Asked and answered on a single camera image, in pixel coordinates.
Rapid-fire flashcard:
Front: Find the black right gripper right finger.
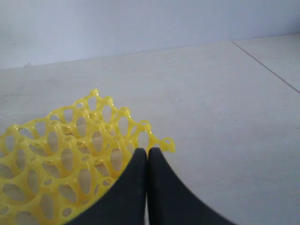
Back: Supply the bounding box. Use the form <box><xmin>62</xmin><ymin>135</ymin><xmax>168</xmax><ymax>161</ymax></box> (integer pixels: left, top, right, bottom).
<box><xmin>147</xmin><ymin>148</ymin><xmax>234</xmax><ymax>225</ymax></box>

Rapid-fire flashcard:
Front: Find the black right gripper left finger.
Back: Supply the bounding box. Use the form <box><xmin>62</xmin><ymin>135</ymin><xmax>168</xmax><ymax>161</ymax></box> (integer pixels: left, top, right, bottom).
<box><xmin>68</xmin><ymin>148</ymin><xmax>147</xmax><ymax>225</ymax></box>

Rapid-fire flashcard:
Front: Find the yellow plastic egg tray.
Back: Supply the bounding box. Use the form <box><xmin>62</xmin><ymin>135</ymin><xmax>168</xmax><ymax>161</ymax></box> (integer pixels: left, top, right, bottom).
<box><xmin>0</xmin><ymin>89</ymin><xmax>175</xmax><ymax>225</ymax></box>

